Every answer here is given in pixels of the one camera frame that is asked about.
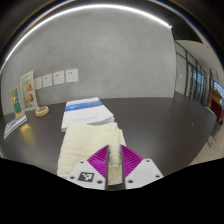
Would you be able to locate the round wooden ring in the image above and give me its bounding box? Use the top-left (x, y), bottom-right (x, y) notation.
top-left (34, 105), bottom-right (51, 118)

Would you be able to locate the cream ribbed towel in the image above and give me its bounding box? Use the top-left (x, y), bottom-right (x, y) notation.
top-left (56, 121), bottom-right (128, 186)

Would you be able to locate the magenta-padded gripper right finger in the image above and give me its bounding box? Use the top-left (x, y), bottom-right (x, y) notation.
top-left (121, 144), bottom-right (165, 190)

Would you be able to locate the green card in wooden base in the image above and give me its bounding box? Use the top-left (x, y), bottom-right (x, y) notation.
top-left (9, 86), bottom-right (27, 120)

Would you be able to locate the grey-blue magazine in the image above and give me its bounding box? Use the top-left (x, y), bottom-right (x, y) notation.
top-left (2, 113), bottom-right (29, 141)

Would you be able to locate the dark chair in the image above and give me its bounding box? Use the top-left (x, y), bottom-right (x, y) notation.
top-left (206, 114), bottom-right (223, 150)

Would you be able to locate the white ceiling light strip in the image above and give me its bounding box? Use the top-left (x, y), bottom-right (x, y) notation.
top-left (0, 3), bottom-right (173, 73)

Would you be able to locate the white book with blue band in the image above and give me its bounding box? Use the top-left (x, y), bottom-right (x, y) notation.
top-left (60, 96), bottom-right (116, 133)

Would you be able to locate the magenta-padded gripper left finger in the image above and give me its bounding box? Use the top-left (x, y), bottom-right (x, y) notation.
top-left (66, 144), bottom-right (110, 191)

